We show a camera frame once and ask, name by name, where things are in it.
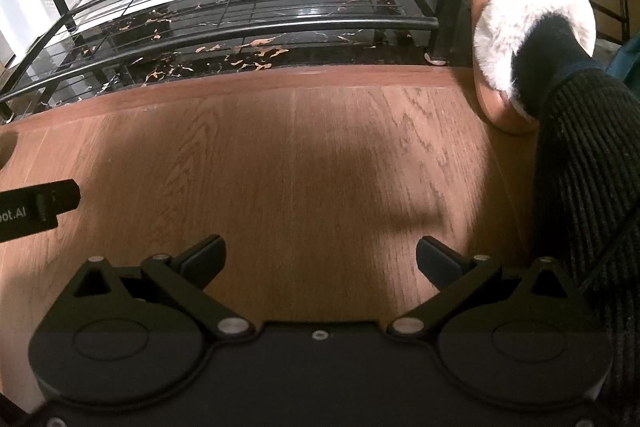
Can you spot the teal bag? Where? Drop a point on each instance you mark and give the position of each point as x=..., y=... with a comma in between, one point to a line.
x=627, y=57

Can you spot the black metal shoe rack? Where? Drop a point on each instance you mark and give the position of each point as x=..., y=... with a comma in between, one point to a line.
x=300, y=24

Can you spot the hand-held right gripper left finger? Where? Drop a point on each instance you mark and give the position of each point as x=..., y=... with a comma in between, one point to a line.
x=202, y=257

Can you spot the person's leg in dark trousers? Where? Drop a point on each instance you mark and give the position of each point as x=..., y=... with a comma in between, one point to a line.
x=585, y=157

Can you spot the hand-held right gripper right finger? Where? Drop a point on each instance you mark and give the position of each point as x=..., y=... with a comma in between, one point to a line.
x=440, y=262

